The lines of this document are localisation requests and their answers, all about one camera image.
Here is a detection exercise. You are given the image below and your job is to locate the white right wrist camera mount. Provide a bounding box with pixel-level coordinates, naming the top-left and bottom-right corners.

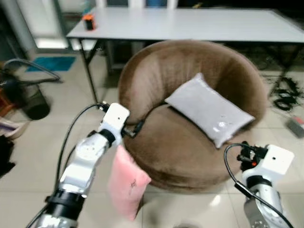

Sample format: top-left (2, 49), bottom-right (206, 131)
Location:
top-left (256, 144), bottom-right (295, 186)

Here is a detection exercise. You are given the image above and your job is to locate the grey pillow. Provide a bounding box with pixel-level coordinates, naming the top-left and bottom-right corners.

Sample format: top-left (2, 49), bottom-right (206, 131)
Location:
top-left (164, 73), bottom-right (256, 149)

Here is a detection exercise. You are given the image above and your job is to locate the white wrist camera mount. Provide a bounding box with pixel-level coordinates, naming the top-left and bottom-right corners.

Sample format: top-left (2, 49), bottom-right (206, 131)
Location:
top-left (98, 102), bottom-right (131, 136)
top-left (256, 144), bottom-right (295, 186)

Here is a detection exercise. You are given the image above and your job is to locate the grey power strip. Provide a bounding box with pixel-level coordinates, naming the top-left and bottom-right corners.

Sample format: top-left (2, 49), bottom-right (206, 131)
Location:
top-left (286, 116), bottom-right (304, 139)

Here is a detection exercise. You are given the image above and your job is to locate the orange and black small device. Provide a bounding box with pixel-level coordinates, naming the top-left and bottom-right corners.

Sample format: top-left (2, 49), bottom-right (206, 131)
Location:
top-left (82, 13), bottom-right (96, 31)

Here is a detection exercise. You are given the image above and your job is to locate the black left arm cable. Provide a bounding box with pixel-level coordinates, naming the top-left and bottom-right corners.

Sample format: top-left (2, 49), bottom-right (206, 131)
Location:
top-left (55, 102), bottom-right (108, 190)

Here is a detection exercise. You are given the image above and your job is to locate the blue floor mat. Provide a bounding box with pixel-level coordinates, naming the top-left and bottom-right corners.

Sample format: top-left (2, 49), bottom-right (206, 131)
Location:
top-left (26, 56), bottom-right (77, 73)

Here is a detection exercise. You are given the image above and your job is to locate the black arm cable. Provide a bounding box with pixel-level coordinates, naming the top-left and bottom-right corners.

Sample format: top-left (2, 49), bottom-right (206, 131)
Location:
top-left (55, 102), bottom-right (108, 190)
top-left (223, 142), bottom-right (295, 228)

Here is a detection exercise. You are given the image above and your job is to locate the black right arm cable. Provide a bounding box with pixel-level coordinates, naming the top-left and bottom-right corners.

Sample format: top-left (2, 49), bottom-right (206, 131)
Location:
top-left (223, 142), bottom-right (295, 228)

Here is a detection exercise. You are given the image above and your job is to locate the grey hose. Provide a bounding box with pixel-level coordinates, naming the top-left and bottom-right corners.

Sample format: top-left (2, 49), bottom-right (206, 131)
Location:
top-left (2, 58), bottom-right (63, 84)

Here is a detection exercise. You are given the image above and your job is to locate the white rectangular table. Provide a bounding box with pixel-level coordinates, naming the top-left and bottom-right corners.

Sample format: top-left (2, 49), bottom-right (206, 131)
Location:
top-left (66, 7), bottom-right (304, 103)

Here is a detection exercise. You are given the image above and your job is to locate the brown round sofa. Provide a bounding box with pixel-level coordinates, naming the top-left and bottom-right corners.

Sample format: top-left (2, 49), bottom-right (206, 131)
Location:
top-left (118, 40), bottom-right (268, 193)

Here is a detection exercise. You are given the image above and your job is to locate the pink pillow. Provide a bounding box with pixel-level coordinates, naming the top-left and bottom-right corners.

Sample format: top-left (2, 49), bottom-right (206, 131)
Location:
top-left (108, 145), bottom-right (152, 222)

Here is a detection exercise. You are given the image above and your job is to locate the black floor cable bundle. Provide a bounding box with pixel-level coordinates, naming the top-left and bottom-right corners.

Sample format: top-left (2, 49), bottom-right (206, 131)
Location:
top-left (271, 75), bottom-right (303, 112)

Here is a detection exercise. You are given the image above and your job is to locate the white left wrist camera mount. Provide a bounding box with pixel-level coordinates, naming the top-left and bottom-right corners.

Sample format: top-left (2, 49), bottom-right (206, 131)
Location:
top-left (98, 102), bottom-right (131, 136)

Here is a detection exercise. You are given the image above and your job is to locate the black waste bin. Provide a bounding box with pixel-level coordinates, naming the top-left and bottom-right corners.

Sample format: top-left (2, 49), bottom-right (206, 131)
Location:
top-left (13, 82), bottom-right (51, 121)

